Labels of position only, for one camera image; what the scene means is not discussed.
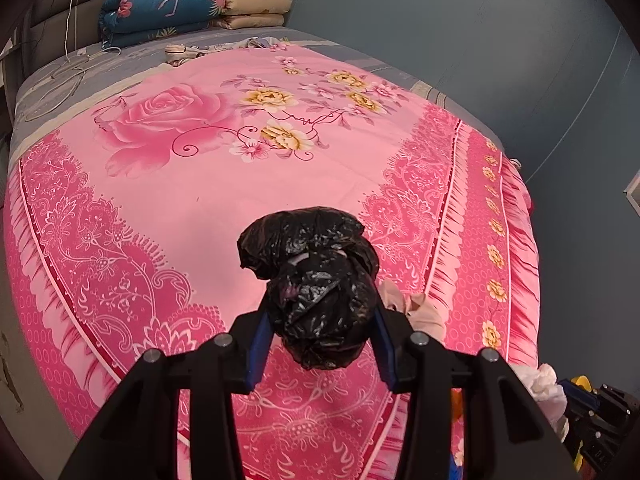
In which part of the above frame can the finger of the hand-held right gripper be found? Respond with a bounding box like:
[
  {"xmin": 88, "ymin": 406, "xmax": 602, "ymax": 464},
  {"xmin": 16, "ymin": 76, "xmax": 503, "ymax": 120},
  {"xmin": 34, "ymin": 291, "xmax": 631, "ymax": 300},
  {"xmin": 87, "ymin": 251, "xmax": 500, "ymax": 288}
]
[{"xmin": 557, "ymin": 379, "xmax": 601, "ymax": 413}]

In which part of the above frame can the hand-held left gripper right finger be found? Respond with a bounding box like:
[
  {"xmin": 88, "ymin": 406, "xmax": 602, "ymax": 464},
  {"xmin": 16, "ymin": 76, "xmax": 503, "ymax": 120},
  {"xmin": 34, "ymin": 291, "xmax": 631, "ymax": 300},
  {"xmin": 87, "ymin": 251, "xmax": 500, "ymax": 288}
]
[{"xmin": 372, "ymin": 302, "xmax": 581, "ymax": 480}]

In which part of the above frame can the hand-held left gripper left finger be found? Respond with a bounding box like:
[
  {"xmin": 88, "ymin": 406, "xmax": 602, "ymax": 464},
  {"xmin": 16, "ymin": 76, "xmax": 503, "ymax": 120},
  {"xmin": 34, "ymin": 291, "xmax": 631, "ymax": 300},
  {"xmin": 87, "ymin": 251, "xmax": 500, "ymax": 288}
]
[{"xmin": 57, "ymin": 305, "xmax": 276, "ymax": 480}]

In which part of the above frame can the yellow-rimmed black trash bin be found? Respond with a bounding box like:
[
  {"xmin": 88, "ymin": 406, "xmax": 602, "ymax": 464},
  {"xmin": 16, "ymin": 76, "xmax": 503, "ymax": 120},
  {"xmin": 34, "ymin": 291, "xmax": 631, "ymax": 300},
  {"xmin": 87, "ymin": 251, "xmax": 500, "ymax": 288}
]
[{"xmin": 569, "ymin": 374, "xmax": 598, "ymax": 476}]

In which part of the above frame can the black plastic bag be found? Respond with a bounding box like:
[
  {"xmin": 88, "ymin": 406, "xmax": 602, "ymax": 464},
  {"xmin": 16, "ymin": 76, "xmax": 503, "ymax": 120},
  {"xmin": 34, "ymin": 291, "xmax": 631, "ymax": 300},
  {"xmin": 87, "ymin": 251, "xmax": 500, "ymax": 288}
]
[{"xmin": 237, "ymin": 206, "xmax": 381, "ymax": 372}]

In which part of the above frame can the crumpled white tissue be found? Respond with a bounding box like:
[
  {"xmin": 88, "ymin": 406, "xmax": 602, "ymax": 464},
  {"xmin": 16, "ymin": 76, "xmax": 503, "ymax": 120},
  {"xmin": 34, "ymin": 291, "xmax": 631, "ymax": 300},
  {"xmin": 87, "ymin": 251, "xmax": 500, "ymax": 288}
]
[{"xmin": 510, "ymin": 363, "xmax": 571, "ymax": 444}]

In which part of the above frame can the pink floral blanket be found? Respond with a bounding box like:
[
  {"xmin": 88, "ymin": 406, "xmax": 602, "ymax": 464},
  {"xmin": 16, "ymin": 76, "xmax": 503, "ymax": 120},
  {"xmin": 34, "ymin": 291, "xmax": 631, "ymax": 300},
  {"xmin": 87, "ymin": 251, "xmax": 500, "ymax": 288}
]
[{"xmin": 2, "ymin": 42, "xmax": 544, "ymax": 480}]

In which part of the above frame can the grey window reveal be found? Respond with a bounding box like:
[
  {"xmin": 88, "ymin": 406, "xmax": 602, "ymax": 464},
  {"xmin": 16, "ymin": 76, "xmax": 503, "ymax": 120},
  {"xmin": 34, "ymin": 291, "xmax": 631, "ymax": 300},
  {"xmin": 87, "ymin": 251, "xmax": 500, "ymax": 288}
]
[{"xmin": 622, "ymin": 167, "xmax": 640, "ymax": 217}]

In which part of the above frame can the beige patterned cloth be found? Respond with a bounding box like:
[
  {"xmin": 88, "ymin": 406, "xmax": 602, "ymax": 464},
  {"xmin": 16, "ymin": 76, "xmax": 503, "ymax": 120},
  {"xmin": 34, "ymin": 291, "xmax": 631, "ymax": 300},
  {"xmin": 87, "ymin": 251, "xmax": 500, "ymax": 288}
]
[{"xmin": 165, "ymin": 35, "xmax": 292, "ymax": 66}]

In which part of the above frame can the beige folded quilt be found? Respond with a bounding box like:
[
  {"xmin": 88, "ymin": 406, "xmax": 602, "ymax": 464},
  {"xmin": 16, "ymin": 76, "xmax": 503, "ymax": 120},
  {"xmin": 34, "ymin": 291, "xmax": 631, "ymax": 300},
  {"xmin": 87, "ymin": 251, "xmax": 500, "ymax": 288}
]
[{"xmin": 210, "ymin": 0, "xmax": 294, "ymax": 31}]

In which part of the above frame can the blue floral folded quilt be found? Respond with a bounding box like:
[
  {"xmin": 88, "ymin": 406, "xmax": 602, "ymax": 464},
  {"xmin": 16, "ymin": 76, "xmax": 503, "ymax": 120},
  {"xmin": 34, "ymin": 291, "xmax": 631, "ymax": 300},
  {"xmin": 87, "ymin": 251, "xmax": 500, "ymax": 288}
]
[{"xmin": 98, "ymin": 0, "xmax": 232, "ymax": 51}]

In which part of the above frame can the white cable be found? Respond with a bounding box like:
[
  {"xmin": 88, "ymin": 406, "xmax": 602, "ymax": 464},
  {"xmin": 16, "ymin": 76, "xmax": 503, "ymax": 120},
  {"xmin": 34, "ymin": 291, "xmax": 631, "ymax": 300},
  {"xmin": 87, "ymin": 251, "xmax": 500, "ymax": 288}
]
[{"xmin": 64, "ymin": 0, "xmax": 122, "ymax": 62}]

